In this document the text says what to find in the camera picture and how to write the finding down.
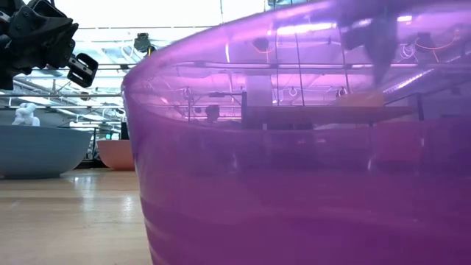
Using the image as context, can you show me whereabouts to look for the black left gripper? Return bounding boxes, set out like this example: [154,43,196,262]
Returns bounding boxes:
[0,0,99,91]

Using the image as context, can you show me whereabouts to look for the white object in blue bowl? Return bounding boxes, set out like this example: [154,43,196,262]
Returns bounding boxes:
[11,102,40,127]

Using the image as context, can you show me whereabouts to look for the black overhead camera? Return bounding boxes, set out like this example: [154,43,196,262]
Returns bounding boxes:
[133,32,157,56]

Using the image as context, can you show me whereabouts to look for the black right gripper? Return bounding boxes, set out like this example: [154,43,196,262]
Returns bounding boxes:
[340,14,400,88]

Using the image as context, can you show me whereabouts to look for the blue bowl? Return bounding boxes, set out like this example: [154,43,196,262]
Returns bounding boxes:
[0,124,93,180]

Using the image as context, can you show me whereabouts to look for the purple translucent bowl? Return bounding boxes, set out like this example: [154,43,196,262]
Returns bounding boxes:
[121,0,471,265]

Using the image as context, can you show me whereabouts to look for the coral bowl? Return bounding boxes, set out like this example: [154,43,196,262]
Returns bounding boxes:
[96,139,136,172]

